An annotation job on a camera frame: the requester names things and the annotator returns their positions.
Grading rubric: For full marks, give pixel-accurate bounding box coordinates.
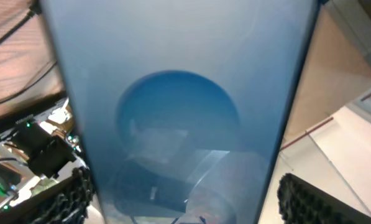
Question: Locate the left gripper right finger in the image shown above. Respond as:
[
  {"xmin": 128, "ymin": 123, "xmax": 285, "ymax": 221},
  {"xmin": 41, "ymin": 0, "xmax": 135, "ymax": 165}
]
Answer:
[{"xmin": 277, "ymin": 173, "xmax": 371, "ymax": 224}]

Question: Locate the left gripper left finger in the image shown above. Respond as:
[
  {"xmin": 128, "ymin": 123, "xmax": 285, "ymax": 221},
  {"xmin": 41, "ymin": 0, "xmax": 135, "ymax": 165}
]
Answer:
[{"xmin": 0, "ymin": 167, "xmax": 95, "ymax": 224}]

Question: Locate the blue screen smartphone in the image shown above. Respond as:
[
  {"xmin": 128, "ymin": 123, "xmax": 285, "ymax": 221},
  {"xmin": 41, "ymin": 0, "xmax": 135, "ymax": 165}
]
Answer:
[{"xmin": 40, "ymin": 0, "xmax": 321, "ymax": 224}]

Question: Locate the black USB charging cable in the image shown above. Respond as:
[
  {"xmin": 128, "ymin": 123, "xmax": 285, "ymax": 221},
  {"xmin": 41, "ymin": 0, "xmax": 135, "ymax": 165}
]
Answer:
[{"xmin": 0, "ymin": 0, "xmax": 58, "ymax": 110}]

